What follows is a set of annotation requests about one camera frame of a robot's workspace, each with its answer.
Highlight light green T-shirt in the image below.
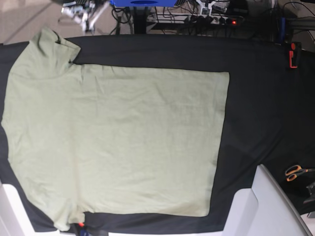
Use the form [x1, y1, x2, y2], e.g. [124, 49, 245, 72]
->
[1, 28, 229, 231]

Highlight black table cloth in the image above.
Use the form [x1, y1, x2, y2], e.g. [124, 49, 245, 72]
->
[0, 33, 315, 234]

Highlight blue plastic box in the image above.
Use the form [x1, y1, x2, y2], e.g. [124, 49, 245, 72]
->
[110, 0, 177, 7]

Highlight red black clamp front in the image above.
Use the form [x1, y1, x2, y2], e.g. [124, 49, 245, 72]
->
[73, 223, 90, 236]

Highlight red black clamp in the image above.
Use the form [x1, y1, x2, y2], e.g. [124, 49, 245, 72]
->
[73, 223, 90, 236]
[289, 42, 299, 69]

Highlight white chair armrest right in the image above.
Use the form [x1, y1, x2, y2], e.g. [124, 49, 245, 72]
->
[222, 164, 312, 236]

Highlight white chair armrest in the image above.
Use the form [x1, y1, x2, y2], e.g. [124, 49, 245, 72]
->
[222, 164, 312, 236]
[0, 183, 35, 236]

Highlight red black clamp right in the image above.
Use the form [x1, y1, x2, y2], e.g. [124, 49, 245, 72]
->
[289, 42, 299, 69]

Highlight white chair armrest left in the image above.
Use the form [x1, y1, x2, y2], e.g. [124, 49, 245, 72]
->
[0, 183, 35, 236]

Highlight orange handled scissors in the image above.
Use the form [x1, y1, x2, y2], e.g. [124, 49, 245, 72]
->
[284, 165, 315, 182]

